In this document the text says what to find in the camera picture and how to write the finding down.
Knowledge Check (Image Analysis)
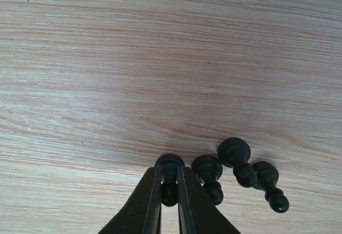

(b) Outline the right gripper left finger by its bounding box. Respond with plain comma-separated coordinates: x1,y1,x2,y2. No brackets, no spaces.
100,167,161,234

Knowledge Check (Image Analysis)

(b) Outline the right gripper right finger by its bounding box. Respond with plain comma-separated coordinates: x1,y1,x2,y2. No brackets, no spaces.
177,166,239,234

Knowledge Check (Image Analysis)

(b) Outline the black chess pawn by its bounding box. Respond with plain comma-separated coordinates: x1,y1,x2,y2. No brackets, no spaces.
252,161,290,213
217,137,257,188
191,154,224,206
155,154,185,207

